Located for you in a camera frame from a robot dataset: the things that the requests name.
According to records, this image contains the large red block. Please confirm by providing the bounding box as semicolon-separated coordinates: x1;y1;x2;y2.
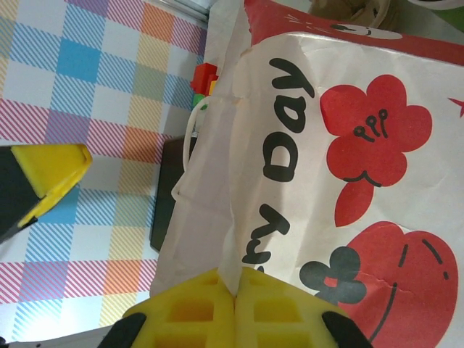
195;62;220;78

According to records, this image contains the small red block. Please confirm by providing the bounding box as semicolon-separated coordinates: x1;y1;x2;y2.
190;74;213;93

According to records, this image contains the red and white paper bag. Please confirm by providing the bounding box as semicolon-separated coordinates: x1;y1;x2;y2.
150;0;464;348

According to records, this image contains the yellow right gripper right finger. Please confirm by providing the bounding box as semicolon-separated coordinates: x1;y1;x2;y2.
235;267;374;348

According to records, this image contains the black plastic cup lid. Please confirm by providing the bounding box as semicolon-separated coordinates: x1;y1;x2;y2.
411;0;462;12

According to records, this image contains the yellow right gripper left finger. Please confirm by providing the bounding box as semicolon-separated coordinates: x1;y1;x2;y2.
97;268;237;348

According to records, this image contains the brown cardboard cup carrier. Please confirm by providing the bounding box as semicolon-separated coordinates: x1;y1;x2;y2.
310;0;391;28

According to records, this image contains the aluminium frame post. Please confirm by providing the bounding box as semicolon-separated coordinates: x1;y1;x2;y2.
168;0;220;21

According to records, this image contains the black box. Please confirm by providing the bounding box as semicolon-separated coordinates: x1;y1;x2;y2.
149;135;195;255

